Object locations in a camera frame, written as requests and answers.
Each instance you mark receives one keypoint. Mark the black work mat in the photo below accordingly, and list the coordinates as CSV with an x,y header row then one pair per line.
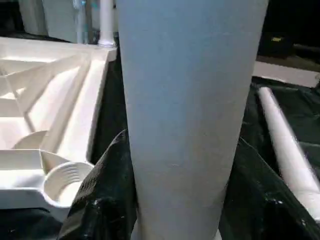
x,y
112,100

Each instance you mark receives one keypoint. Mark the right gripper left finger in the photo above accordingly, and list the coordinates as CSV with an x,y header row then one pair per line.
x,y
102,200

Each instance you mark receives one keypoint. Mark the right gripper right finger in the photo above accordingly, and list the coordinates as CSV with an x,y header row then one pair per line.
x,y
265,205

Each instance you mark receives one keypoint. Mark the white plastic table top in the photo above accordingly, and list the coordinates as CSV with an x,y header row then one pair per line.
x,y
50,110

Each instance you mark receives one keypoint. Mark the white low drawer unit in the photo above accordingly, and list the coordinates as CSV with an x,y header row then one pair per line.
x,y
287,74

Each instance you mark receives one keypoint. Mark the white plastic table leg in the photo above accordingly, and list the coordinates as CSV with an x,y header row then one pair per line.
x,y
106,22
190,110
287,145

